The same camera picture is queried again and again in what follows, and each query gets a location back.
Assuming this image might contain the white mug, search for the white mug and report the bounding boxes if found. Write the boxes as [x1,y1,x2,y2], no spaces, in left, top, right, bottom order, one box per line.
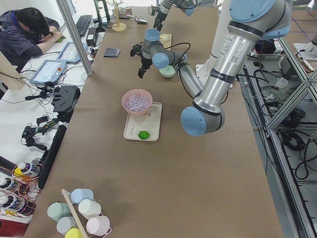
[78,199,101,220]

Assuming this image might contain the yellow mug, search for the yellow mug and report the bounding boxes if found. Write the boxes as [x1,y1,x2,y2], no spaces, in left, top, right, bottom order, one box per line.
[64,228,83,238]

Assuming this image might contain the wooden mug tree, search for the wooden mug tree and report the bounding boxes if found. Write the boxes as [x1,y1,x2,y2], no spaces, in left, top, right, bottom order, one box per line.
[111,0,126,32]

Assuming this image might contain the cream serving tray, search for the cream serving tray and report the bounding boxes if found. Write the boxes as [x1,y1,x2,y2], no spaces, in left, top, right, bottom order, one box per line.
[123,102,162,141]

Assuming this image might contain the lemon slices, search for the lemon slices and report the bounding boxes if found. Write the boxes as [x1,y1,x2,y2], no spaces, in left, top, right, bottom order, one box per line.
[159,34,169,42]

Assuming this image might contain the grey mug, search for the grey mug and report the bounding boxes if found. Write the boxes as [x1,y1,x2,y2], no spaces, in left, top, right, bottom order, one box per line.
[56,217,77,235]

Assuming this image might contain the near blue teach pendant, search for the near blue teach pendant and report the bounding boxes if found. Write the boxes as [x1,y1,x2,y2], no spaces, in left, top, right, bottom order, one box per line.
[29,60,66,84]

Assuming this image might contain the pink mug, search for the pink mug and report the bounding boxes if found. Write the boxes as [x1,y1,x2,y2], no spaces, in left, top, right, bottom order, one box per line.
[86,216,111,236]

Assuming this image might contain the blue teach pendant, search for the blue teach pendant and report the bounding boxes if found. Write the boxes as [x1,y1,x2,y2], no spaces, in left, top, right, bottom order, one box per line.
[56,42,80,64]
[29,60,66,84]

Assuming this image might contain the mint green mug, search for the mint green mug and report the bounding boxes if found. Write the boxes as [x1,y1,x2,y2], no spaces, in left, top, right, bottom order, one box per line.
[47,202,71,222]

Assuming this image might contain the mint green bowl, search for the mint green bowl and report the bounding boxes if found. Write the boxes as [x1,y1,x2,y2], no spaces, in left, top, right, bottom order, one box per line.
[159,65,176,78]

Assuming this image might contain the seated person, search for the seated person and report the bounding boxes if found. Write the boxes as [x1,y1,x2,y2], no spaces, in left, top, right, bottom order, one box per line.
[0,7,64,72]

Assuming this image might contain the bamboo cutting board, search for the bamboo cutting board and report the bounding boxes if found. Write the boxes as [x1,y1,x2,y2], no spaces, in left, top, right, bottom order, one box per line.
[160,33,172,50]

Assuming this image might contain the copper wire bottle basket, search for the copper wire bottle basket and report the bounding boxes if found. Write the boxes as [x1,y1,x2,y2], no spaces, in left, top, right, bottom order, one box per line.
[0,162,42,219]

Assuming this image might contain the metal ice scoop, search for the metal ice scoop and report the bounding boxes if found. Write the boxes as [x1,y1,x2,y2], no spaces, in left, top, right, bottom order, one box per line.
[127,14,149,25]

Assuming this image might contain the aluminium frame post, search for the aluminium frame post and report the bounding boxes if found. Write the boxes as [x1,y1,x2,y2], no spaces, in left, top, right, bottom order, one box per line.
[56,0,93,76]

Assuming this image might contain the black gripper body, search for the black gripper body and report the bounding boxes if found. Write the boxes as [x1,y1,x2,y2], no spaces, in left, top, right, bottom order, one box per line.
[149,3,169,25]
[130,42,152,71]

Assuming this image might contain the pile of clear ice cubes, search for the pile of clear ice cubes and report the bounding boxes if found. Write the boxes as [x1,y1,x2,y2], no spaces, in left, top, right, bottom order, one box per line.
[123,93,151,112]

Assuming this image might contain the green lime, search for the green lime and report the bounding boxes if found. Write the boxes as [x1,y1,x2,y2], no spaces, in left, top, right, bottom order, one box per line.
[138,130,151,140]

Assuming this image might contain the black keyboard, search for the black keyboard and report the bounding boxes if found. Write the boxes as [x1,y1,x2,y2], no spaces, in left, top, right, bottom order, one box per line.
[75,15,92,37]

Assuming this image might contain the folded grey cloth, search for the folded grey cloth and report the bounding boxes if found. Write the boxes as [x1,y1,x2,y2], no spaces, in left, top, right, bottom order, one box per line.
[104,47,121,58]

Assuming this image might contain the wooden mug rack rod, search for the wooden mug rack rod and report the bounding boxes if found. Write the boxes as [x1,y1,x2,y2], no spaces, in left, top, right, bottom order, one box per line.
[61,188,88,238]

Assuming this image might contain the light blue mug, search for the light blue mug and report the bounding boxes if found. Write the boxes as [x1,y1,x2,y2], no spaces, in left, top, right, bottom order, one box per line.
[70,188,94,204]

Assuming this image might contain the pink bowl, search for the pink bowl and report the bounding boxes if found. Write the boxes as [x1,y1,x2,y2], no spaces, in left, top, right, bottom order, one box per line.
[121,89,153,116]

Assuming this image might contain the far blue teach pendant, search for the far blue teach pendant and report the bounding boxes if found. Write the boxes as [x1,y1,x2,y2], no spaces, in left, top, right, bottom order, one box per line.
[56,42,80,64]

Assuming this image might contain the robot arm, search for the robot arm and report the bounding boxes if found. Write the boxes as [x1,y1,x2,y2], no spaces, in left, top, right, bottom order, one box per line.
[137,0,293,136]
[150,0,201,31]

